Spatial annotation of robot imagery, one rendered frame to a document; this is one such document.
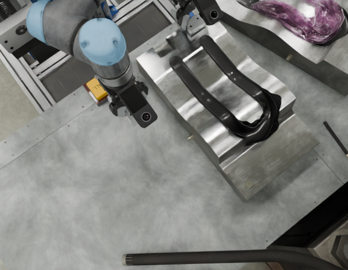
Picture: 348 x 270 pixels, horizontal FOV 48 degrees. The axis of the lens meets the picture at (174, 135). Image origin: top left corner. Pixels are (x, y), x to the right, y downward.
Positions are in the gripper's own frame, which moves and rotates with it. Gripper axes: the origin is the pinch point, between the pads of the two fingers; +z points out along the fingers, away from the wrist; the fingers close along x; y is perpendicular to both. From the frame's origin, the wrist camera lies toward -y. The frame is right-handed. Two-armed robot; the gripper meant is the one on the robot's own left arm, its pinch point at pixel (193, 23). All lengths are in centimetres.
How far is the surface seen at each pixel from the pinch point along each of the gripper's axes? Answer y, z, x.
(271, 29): -15.0, 0.7, -16.7
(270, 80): -27.1, -2.0, -4.9
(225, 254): -55, 1, 32
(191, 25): -1.0, -1.3, 1.3
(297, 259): -66, -3, 20
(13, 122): 54, 90, 74
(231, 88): -21.7, 0.8, 3.7
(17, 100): 63, 90, 66
